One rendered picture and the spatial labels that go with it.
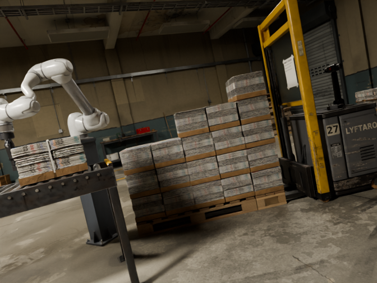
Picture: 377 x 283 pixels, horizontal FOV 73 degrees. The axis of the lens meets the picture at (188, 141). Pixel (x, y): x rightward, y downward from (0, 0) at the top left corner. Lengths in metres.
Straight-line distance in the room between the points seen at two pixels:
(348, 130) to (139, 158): 1.90
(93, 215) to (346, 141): 2.43
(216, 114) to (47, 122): 7.21
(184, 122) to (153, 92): 7.03
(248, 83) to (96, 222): 1.94
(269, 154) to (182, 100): 7.34
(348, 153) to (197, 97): 7.71
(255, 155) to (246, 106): 0.47
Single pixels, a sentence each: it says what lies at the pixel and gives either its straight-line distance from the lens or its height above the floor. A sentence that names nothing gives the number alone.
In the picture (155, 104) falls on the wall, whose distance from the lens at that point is 9.31.
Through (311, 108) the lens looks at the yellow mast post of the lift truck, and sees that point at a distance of 2.49.
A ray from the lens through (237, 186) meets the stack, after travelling 2.51.
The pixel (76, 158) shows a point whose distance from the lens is 1.76.
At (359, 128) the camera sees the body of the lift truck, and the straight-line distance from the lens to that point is 2.77.
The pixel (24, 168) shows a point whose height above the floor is 0.90.
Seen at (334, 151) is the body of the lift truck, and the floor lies 0.43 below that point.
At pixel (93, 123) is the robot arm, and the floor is 1.13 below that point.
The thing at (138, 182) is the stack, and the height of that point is 0.52.
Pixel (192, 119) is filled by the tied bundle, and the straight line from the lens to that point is 2.38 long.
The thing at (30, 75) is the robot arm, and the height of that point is 1.54.
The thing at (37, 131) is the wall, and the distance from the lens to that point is 9.08.
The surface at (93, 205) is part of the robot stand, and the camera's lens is 2.64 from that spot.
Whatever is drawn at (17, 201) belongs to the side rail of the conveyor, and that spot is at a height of 0.74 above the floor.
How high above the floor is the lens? 0.97
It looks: 4 degrees down
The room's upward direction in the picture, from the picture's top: 12 degrees counter-clockwise
